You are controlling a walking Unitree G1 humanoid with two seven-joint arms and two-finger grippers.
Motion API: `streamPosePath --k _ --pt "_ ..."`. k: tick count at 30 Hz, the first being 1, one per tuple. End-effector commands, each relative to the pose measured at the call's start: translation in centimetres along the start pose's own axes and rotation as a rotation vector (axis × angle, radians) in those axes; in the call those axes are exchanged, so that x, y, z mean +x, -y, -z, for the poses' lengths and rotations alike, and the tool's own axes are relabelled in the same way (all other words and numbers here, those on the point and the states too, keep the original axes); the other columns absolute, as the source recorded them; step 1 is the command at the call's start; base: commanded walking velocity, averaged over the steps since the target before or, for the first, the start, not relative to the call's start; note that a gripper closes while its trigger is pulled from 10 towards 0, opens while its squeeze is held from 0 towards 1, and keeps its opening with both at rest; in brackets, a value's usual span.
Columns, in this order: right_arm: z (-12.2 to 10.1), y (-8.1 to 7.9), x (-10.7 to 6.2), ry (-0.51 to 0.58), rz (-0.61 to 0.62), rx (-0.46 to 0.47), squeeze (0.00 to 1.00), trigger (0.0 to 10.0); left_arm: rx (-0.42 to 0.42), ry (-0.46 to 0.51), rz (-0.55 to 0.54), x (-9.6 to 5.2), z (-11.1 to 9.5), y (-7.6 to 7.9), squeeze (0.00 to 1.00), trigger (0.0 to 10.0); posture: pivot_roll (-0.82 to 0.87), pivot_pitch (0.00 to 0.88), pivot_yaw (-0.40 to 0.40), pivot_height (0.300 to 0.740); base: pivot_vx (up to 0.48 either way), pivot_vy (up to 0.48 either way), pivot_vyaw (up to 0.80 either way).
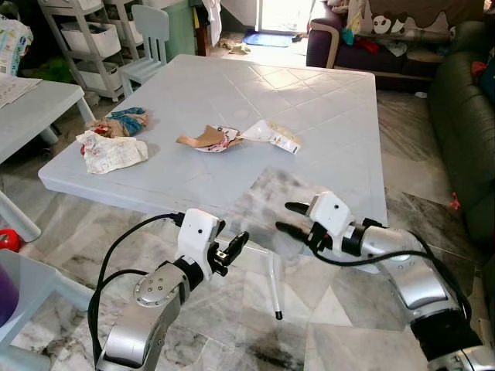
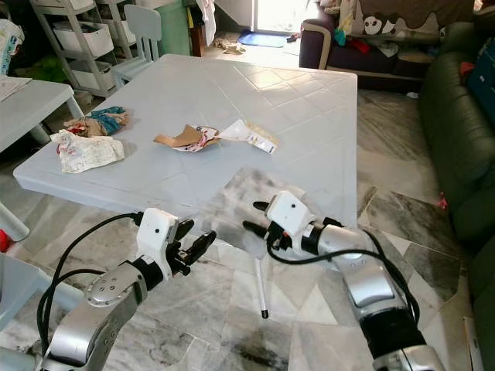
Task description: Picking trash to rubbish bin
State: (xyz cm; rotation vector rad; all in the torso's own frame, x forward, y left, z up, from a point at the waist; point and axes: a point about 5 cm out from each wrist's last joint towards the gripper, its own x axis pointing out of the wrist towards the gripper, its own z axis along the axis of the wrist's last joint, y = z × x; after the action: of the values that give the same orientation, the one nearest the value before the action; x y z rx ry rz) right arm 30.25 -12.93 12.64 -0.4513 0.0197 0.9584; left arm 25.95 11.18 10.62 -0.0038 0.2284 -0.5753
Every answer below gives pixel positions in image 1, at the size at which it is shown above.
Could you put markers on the white diaper pack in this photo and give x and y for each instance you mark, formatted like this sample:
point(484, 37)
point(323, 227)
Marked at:
point(14, 46)

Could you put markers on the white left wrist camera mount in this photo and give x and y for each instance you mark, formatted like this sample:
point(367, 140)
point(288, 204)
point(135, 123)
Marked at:
point(197, 232)

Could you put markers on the brown paper trash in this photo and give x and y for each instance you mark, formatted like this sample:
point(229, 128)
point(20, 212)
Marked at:
point(203, 139)

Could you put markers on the crumpled colourful wrapper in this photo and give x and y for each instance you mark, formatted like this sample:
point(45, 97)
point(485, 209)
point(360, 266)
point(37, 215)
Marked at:
point(125, 122)

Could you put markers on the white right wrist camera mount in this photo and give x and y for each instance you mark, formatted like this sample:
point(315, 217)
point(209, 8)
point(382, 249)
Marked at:
point(332, 210)

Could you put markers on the small pale blue table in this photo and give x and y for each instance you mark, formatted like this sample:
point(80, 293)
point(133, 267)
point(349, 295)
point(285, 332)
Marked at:
point(39, 116)

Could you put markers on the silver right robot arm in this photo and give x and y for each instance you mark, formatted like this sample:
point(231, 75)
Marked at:
point(414, 286)

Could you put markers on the blue floor mat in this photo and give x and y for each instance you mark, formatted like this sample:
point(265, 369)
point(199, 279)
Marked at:
point(267, 39)

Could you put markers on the white storage rack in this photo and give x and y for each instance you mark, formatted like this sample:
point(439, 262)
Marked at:
point(89, 39)

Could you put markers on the small red floor object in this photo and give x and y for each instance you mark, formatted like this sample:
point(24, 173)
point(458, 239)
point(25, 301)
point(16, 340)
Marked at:
point(454, 202)

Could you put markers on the red ball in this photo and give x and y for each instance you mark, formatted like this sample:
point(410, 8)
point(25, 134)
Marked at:
point(8, 240)

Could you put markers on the pale blue kids chair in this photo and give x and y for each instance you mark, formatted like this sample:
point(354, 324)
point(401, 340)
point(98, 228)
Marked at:
point(152, 27)

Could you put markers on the dark purple sofa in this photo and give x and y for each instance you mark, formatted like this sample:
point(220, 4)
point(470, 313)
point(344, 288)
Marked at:
point(340, 54)

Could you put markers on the large white plastic table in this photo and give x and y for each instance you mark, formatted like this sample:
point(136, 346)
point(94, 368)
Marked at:
point(232, 93)

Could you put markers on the printed paper sheet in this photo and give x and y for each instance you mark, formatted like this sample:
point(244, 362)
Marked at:
point(15, 91)

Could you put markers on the dark green sofa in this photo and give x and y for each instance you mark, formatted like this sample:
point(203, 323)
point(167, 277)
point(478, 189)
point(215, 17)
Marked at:
point(464, 124)

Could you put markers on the green cabinet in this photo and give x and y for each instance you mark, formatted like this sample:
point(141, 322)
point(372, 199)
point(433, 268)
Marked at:
point(182, 27)

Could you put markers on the white hanging cloth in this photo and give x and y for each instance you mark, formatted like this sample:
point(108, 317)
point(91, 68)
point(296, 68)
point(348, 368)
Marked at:
point(213, 19)

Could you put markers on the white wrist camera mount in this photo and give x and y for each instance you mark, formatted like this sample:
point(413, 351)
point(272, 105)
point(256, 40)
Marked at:
point(332, 210)
point(197, 232)

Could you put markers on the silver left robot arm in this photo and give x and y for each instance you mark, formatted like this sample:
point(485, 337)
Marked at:
point(143, 309)

